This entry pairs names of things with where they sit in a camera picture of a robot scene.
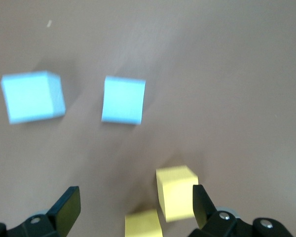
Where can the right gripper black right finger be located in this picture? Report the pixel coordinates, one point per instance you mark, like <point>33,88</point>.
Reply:
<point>207,214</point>

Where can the yellow foam cube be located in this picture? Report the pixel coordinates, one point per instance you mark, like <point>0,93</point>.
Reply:
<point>143,224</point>
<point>177,195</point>

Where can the blue foam cube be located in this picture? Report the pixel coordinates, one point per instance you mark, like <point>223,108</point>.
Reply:
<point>123,100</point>
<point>32,98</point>

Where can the brown table mat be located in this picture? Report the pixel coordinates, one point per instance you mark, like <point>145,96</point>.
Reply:
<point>212,74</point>

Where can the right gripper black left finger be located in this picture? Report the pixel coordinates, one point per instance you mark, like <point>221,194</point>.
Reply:
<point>66,212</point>

